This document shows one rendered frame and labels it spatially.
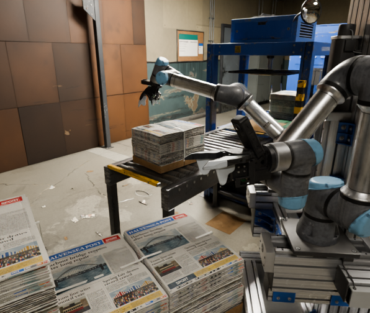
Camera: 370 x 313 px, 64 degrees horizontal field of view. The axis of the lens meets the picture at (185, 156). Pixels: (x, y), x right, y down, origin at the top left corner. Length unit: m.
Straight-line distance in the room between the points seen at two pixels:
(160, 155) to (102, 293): 0.94
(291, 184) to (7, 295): 0.69
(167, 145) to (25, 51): 3.08
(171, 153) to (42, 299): 1.18
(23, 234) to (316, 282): 1.02
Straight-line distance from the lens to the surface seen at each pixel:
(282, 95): 3.34
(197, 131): 1.87
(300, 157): 0.80
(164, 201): 1.58
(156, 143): 1.70
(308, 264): 1.25
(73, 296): 0.96
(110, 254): 1.08
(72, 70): 4.75
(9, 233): 0.83
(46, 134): 4.63
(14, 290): 0.72
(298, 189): 0.84
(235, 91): 1.60
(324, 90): 1.02
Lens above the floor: 1.47
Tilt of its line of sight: 19 degrees down
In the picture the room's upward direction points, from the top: straight up
